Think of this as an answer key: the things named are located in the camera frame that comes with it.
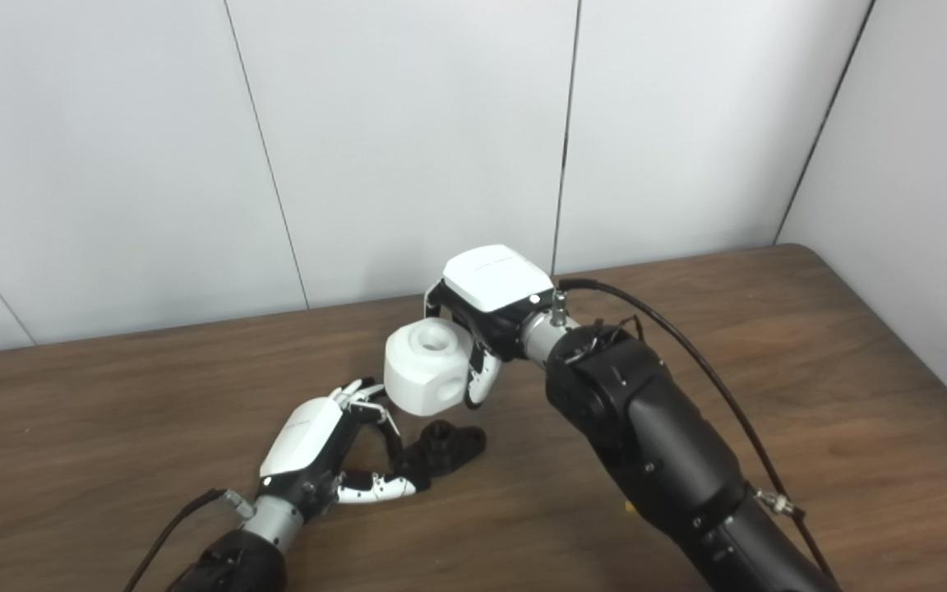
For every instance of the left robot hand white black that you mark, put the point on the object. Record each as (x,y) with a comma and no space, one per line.
(301,440)

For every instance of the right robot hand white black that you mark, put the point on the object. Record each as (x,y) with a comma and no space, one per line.
(494,275)

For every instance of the round white piece with holes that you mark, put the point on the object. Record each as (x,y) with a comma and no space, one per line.
(420,374)

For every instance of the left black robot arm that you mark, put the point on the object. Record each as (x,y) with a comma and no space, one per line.
(235,567)

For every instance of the black flanged holder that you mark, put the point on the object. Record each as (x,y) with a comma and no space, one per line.
(453,448)

